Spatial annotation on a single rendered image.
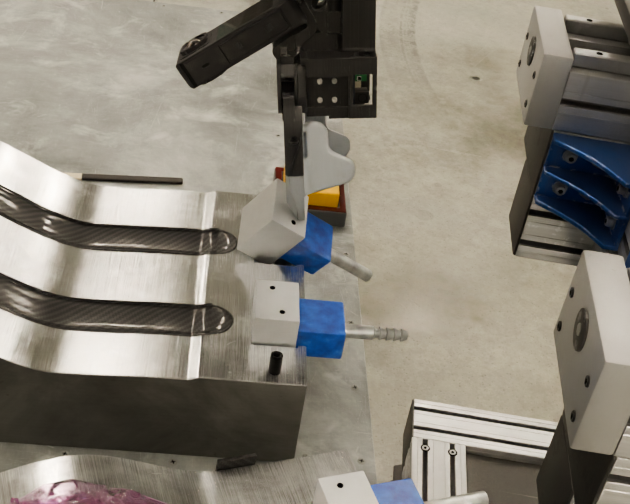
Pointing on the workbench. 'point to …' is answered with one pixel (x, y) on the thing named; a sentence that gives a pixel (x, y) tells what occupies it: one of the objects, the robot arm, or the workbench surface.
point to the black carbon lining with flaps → (186, 320)
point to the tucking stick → (126, 178)
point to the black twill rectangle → (236, 462)
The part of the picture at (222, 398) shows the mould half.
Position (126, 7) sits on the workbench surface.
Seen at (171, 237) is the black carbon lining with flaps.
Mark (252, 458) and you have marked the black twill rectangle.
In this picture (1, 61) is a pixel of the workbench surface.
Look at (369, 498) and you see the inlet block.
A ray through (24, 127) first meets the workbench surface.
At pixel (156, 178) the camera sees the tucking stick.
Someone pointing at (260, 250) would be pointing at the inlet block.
